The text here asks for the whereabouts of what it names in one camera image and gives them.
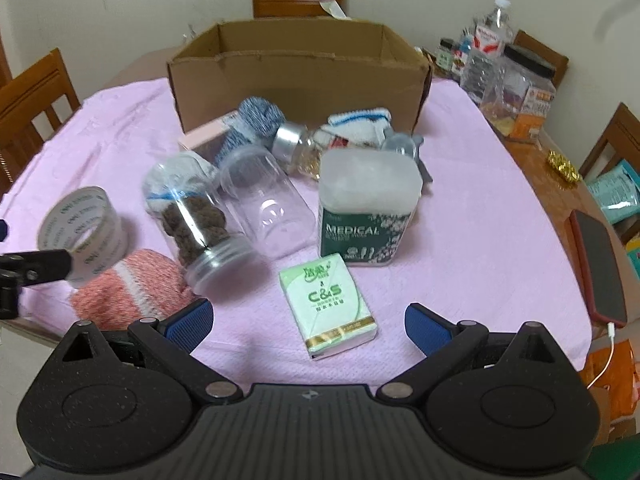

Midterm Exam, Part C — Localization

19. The pink white knitted sock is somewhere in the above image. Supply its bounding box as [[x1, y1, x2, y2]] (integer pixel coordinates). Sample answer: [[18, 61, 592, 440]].
[[70, 249, 195, 330]]

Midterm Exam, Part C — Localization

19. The green white tissue pack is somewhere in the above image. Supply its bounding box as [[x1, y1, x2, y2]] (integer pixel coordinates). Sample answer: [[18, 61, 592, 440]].
[[279, 254, 378, 360]]

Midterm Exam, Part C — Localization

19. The clear jar with brown contents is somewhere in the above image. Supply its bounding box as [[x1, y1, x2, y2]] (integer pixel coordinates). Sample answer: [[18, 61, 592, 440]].
[[142, 151, 255, 296]]

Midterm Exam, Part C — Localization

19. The clear plastic jar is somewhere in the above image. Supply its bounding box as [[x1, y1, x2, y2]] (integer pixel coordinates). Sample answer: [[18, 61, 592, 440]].
[[218, 144, 316, 259]]

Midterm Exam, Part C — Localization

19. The green medical cotton box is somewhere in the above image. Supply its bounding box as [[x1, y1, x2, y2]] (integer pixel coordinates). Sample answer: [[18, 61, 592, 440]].
[[318, 148, 423, 266]]

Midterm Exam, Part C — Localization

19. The white sock blue stripe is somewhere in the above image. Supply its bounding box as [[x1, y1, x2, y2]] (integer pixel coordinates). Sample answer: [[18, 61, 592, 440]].
[[321, 107, 392, 148]]

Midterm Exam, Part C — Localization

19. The blue grey knitted sock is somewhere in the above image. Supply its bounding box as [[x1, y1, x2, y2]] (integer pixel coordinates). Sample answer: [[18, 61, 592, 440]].
[[214, 96, 285, 167]]

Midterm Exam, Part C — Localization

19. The pink table cloth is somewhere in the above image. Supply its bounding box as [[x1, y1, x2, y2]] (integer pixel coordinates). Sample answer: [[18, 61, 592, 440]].
[[1, 78, 591, 386]]

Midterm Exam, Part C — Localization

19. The wooden chair left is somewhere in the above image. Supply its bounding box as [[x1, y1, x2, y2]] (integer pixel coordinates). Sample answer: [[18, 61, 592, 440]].
[[0, 49, 80, 194]]

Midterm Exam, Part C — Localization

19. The red cased smartphone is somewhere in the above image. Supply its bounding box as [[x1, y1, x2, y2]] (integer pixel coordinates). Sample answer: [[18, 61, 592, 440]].
[[570, 210, 627, 328]]

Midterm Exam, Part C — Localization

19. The gold foil candy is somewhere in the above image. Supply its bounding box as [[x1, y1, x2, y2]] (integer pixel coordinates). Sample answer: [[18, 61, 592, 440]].
[[546, 150, 582, 184]]

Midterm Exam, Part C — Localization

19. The teal snack packet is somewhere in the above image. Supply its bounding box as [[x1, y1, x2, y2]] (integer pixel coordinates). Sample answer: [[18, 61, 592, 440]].
[[587, 159, 640, 224]]

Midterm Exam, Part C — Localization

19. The black lidded plastic jar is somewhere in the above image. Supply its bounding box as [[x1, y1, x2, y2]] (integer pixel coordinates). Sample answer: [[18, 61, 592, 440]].
[[480, 44, 556, 141]]

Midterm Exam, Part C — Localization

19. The clear water bottle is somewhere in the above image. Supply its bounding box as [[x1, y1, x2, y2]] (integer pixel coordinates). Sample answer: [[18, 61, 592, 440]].
[[460, 0, 515, 105]]

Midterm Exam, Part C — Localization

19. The wooden chair right near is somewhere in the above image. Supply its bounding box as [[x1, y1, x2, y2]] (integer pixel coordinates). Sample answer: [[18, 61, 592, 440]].
[[579, 103, 639, 244]]

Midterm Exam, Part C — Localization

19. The dark lidded small jar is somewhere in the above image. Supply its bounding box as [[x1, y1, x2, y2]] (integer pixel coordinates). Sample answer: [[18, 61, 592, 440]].
[[436, 38, 454, 73]]

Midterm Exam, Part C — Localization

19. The brown cardboard box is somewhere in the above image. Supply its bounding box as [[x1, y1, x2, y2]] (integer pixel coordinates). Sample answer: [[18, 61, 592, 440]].
[[168, 18, 433, 131]]

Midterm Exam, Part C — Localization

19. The white charging cable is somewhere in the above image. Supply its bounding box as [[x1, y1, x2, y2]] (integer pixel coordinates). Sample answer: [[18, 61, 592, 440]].
[[584, 320, 622, 391]]

